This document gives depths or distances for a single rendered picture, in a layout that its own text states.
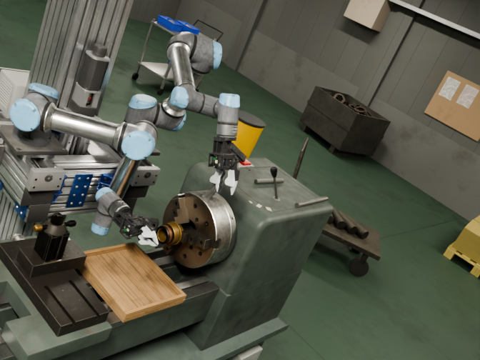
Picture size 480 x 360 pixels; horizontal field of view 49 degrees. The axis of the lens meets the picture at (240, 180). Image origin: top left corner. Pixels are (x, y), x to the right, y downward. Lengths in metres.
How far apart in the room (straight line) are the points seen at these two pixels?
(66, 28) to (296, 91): 7.93
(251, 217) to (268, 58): 8.50
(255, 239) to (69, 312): 0.80
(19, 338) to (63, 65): 1.18
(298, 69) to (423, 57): 2.37
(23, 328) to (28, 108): 0.78
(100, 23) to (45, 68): 0.32
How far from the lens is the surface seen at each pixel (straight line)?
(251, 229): 2.18
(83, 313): 1.81
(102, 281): 2.10
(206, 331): 2.46
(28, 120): 2.09
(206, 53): 2.28
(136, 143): 2.02
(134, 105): 2.50
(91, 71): 2.39
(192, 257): 2.21
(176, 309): 2.21
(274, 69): 10.42
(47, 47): 2.53
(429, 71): 8.87
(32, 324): 1.80
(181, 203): 2.17
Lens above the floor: 2.15
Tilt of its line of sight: 22 degrees down
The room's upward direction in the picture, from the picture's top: 24 degrees clockwise
